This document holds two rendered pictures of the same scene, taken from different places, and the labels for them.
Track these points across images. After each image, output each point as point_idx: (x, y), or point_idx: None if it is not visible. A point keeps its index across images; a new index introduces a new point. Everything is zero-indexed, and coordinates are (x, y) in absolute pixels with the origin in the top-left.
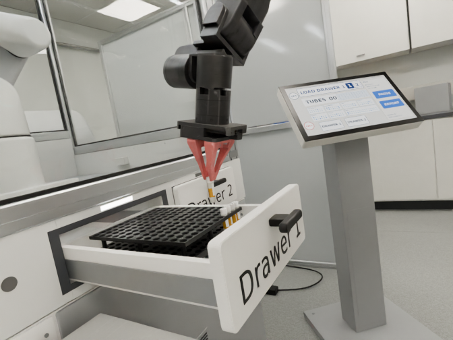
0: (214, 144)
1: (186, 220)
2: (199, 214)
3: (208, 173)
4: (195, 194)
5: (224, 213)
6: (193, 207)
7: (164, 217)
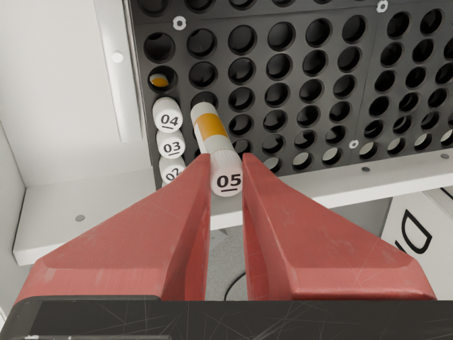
0: (28, 279)
1: (293, 19)
2: (284, 100)
3: (203, 165)
4: (431, 280)
5: (158, 104)
6: (353, 161)
7: (426, 55)
